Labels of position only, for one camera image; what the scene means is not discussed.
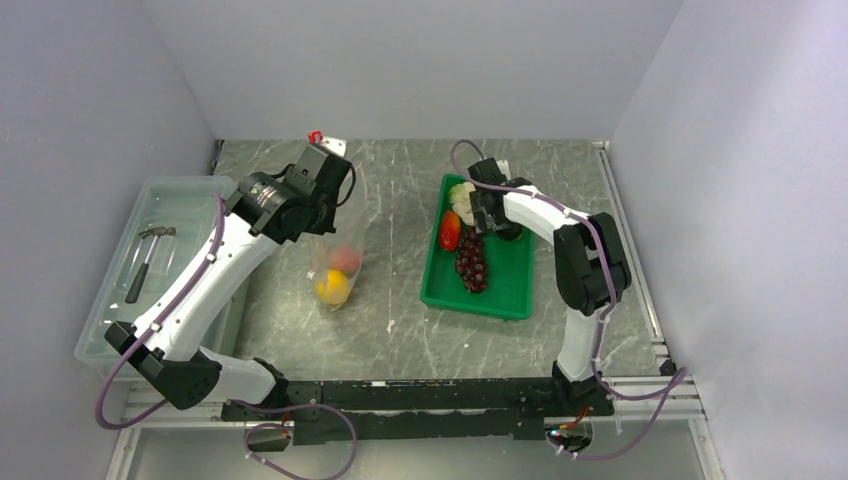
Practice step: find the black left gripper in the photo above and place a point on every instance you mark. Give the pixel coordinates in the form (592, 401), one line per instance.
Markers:
(327, 225)

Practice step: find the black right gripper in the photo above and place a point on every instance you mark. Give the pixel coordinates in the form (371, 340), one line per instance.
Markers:
(484, 223)

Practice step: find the white green cabbage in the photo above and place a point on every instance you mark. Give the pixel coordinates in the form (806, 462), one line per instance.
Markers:
(460, 199)

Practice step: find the dark red grape bunch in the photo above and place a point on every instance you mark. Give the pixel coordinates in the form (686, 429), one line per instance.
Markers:
(470, 263)

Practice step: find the clear zip top bag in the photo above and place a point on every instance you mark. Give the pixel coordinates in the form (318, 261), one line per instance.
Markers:
(350, 224)

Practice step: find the pink peach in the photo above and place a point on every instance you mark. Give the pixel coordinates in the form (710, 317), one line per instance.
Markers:
(345, 259)

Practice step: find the orange fruit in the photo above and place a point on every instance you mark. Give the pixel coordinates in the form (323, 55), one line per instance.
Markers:
(332, 287)

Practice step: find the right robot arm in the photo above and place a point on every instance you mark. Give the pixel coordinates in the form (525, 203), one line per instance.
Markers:
(591, 269)

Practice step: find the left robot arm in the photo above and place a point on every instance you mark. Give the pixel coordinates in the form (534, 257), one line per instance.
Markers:
(264, 212)

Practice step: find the red orange mango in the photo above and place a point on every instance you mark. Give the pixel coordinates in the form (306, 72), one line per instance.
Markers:
(450, 231)

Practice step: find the green plastic tray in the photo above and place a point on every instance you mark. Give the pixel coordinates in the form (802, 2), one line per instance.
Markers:
(509, 290)

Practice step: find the clear plastic storage box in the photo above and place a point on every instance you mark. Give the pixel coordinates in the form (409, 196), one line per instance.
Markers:
(183, 202)

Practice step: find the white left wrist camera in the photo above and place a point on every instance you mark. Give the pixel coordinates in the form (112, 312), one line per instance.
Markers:
(335, 145)

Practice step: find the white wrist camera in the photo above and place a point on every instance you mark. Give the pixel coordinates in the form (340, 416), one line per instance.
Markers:
(503, 166)
(335, 145)

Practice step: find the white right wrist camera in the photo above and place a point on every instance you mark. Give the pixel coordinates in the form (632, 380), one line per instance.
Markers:
(503, 166)

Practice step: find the hammer with black handle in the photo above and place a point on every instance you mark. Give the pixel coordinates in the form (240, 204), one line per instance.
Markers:
(155, 234)

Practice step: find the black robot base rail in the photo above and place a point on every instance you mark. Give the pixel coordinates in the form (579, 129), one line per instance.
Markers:
(328, 411)

